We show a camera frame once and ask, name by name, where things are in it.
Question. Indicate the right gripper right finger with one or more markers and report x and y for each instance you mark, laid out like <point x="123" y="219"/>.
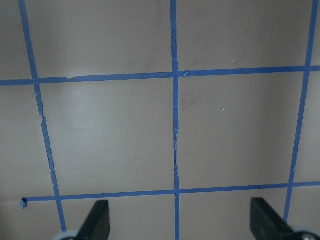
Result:
<point x="266" y="224"/>

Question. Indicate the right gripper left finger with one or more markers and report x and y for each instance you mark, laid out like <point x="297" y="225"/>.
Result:
<point x="97" y="225"/>

